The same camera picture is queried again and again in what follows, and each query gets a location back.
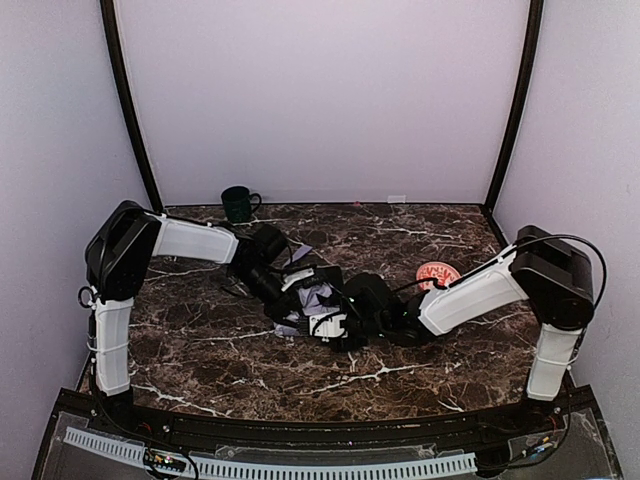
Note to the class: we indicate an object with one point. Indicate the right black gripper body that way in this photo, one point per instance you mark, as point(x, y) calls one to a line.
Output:
point(345, 338)

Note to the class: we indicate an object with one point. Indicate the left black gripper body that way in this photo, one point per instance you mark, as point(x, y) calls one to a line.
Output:
point(289, 306)

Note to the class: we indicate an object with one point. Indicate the lavender folding umbrella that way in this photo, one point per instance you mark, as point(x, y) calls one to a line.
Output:
point(317, 299)

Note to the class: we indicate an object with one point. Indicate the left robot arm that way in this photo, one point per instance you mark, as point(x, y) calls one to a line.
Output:
point(117, 260)

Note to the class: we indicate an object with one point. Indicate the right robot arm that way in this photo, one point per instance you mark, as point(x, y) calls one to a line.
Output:
point(549, 271)

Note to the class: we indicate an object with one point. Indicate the red patterned ceramic bowl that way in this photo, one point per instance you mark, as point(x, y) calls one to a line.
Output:
point(444, 273)

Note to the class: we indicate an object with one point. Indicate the dark green mug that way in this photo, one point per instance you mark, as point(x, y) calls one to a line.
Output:
point(240, 204)

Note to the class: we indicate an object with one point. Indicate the small circuit board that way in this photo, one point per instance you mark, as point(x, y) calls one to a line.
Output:
point(162, 461)

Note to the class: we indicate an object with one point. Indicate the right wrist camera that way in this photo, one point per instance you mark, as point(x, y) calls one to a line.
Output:
point(325, 326)

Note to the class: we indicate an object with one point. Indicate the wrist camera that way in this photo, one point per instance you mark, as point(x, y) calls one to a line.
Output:
point(307, 277)
point(325, 326)

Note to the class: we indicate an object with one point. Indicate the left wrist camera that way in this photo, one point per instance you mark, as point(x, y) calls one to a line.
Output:
point(307, 277)

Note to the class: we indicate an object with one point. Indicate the black front rail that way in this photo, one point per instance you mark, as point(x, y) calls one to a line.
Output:
point(206, 432)

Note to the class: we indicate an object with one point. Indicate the grey slotted cable duct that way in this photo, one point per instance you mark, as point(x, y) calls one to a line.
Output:
point(202, 467)

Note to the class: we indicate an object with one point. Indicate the left black frame post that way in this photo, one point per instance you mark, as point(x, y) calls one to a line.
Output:
point(128, 109)

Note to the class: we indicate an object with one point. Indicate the black frame post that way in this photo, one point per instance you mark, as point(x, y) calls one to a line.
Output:
point(520, 94)
point(128, 109)

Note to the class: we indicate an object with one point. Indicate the right black frame post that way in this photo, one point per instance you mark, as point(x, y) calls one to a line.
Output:
point(520, 94)

